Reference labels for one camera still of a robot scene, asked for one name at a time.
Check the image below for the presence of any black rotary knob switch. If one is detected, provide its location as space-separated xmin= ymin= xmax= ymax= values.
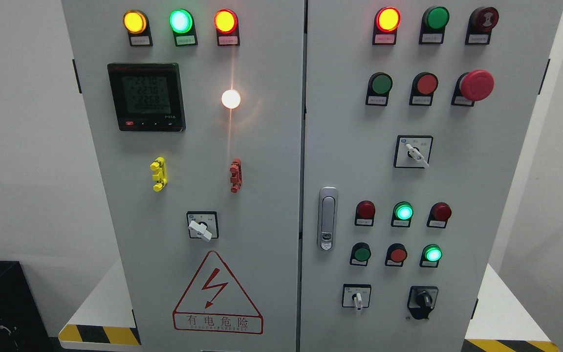
xmin=407 ymin=286 xmax=439 ymax=319

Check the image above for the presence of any red plastic terminal clip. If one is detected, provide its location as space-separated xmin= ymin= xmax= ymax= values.
xmin=229 ymin=158 xmax=243 ymax=194

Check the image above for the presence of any dark red indicator left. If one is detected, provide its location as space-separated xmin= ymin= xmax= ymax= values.
xmin=354 ymin=200 xmax=376 ymax=226

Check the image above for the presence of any white glowing indicator light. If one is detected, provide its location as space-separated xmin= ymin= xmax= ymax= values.
xmin=221 ymin=89 xmax=241 ymax=110

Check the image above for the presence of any green push button lower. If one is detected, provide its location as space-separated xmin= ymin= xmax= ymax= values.
xmin=349 ymin=242 xmax=371 ymax=266

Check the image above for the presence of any green push button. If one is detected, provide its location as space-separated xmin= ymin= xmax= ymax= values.
xmin=366 ymin=72 xmax=393 ymax=107
xmin=349 ymin=242 xmax=371 ymax=266

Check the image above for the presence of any grey left cabinet door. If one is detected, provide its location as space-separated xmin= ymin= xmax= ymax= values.
xmin=62 ymin=0 xmax=305 ymax=352

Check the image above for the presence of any grey cabinet door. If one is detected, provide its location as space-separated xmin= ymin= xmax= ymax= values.
xmin=300 ymin=0 xmax=563 ymax=352
xmin=62 ymin=0 xmax=305 ymax=352

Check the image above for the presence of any yellow plastic terminal clip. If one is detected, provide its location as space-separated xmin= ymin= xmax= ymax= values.
xmin=150 ymin=156 xmax=168 ymax=192

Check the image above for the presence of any green lit indicator middle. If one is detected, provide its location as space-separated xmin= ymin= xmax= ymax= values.
xmin=391 ymin=202 xmax=414 ymax=228

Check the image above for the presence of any green push button upper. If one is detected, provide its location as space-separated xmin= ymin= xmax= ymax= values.
xmin=366 ymin=72 xmax=393 ymax=107

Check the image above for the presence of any red push button lower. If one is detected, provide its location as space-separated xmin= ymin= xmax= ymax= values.
xmin=385 ymin=243 xmax=408 ymax=267

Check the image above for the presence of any red push button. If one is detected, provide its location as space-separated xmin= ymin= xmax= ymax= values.
xmin=409 ymin=72 xmax=438 ymax=107
xmin=385 ymin=243 xmax=408 ymax=267

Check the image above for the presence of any red electric hazard warning sticker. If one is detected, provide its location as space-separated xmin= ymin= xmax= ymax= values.
xmin=173 ymin=250 xmax=264 ymax=335

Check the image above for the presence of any grey right cabinet door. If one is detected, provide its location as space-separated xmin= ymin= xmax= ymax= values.
xmin=300 ymin=0 xmax=563 ymax=352

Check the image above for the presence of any black digital power meter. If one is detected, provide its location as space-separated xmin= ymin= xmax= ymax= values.
xmin=107 ymin=63 xmax=186 ymax=132

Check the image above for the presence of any red indicator right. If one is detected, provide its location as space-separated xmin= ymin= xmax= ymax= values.
xmin=427 ymin=202 xmax=452 ymax=229

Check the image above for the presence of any red-rimmed orange indicator light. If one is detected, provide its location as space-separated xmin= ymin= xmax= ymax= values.
xmin=213 ymin=8 xmax=240 ymax=46

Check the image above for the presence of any green illuminated button lower right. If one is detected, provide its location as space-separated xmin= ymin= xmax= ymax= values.
xmin=419 ymin=243 xmax=443 ymax=268

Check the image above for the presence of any red push button upper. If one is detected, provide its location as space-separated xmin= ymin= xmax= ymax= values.
xmin=409 ymin=72 xmax=438 ymax=107

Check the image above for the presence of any green lit indicator light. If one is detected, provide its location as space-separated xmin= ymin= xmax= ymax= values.
xmin=169 ymin=8 xmax=197 ymax=47

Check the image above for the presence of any red lit indicator right door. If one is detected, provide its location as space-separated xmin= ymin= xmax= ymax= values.
xmin=372 ymin=7 xmax=401 ymax=46

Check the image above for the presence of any yellow indicator light top left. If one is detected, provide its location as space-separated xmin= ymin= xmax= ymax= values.
xmin=123 ymin=9 xmax=153 ymax=47

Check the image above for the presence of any red mushroom emergency stop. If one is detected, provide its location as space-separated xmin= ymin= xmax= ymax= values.
xmin=451 ymin=69 xmax=495 ymax=107

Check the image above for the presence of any green unlit indicator top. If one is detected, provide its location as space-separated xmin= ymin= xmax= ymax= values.
xmin=418 ymin=6 xmax=451 ymax=45

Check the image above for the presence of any white platform with hazard stripes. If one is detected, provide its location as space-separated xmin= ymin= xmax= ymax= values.
xmin=58 ymin=261 xmax=559 ymax=352

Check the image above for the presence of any dark red buzzer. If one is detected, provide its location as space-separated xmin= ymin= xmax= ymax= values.
xmin=465 ymin=6 xmax=499 ymax=45

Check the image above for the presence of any black box lower left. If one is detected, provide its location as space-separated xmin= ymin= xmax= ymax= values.
xmin=0 ymin=261 xmax=53 ymax=352

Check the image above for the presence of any silver door latch handle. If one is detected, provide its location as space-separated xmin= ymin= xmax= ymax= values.
xmin=317 ymin=187 xmax=338 ymax=250

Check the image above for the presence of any white lever selector switch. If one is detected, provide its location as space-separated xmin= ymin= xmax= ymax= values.
xmin=186 ymin=210 xmax=219 ymax=242

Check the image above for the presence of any white handle rotary switch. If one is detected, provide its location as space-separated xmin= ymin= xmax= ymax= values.
xmin=393 ymin=134 xmax=433 ymax=169

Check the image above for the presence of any small white selector switch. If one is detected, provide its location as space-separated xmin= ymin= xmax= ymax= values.
xmin=341 ymin=284 xmax=372 ymax=310

